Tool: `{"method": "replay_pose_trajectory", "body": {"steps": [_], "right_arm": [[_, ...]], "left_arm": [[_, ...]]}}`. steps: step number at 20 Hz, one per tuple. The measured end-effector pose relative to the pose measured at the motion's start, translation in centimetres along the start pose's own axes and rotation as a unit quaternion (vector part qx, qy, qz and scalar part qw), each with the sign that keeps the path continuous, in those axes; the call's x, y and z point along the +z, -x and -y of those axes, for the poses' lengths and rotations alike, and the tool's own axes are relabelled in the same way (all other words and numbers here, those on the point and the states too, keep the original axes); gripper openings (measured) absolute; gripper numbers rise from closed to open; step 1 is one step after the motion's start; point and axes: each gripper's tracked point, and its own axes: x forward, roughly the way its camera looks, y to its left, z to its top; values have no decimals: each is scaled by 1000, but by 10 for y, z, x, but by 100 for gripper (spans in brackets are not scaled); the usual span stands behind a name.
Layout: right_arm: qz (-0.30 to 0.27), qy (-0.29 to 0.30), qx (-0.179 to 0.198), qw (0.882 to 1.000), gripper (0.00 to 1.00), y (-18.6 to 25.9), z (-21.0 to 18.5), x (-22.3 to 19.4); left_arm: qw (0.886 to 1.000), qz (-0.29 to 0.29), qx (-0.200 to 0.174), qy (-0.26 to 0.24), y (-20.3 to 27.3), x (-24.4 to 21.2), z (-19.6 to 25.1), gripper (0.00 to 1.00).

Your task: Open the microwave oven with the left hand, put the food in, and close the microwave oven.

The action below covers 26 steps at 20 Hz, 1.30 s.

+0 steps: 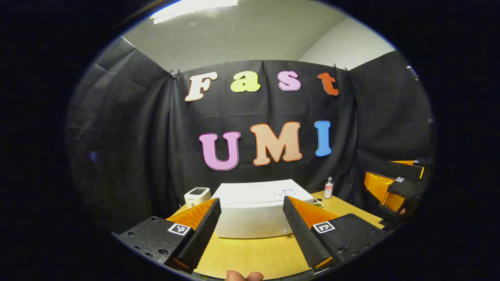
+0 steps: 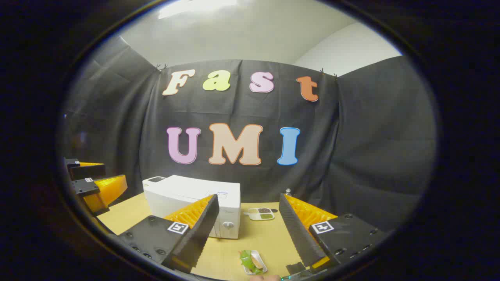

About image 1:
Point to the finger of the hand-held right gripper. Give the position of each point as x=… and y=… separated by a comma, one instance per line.
x=406, y=189
x=408, y=169

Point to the ceiling light panel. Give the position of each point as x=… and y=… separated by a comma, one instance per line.
x=187, y=9

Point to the black backdrop cloth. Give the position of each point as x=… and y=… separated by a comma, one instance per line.
x=136, y=136

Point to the small white countertop appliance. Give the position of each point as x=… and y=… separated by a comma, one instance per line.
x=197, y=197

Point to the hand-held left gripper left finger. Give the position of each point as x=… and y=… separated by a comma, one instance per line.
x=203, y=238

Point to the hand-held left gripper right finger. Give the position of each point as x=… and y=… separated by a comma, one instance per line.
x=304, y=238

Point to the plate of food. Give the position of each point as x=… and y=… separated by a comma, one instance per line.
x=318, y=203

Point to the white microwave oven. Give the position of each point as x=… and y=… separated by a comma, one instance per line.
x=254, y=214

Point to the small clear bottle pink label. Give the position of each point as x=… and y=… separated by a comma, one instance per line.
x=328, y=189

